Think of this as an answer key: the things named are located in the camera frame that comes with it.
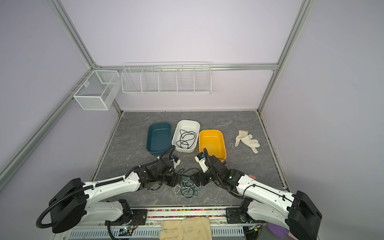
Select white cable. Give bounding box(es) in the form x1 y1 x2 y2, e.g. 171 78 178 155
173 178 199 197

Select black cable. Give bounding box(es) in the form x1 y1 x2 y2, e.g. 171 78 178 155
175 129 197 150
176 167 199 199

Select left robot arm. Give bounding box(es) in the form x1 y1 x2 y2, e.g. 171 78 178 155
36 156 180 234

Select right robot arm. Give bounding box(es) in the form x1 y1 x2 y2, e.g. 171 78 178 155
195 153 323 240

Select dark teal plastic bin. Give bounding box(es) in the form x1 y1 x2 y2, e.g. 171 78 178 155
147 122 172 156

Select yellow plastic bin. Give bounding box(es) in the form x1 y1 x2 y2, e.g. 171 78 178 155
199 130 227 163

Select white plastic bin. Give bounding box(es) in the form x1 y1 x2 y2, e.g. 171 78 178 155
172 120 200 153

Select white knit glove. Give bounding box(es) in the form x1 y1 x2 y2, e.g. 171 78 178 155
235 131 260 154

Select beige leather glove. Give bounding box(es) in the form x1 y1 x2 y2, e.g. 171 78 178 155
159 217 213 240

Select purple pink brush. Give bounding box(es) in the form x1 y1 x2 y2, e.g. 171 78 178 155
266 222 298 240

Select small white mesh basket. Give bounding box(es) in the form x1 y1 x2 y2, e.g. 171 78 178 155
74 70 122 111

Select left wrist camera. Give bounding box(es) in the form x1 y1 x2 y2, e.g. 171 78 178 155
172 156 181 169

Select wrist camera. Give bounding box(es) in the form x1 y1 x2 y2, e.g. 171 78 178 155
172 156 181 169
195 152 208 173

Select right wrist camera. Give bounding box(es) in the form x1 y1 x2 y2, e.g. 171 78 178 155
195 152 208 173

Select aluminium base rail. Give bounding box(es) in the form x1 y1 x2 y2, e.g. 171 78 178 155
58 205 314 230

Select long white wire basket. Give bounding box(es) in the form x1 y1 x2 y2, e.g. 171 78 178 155
121 62 212 95

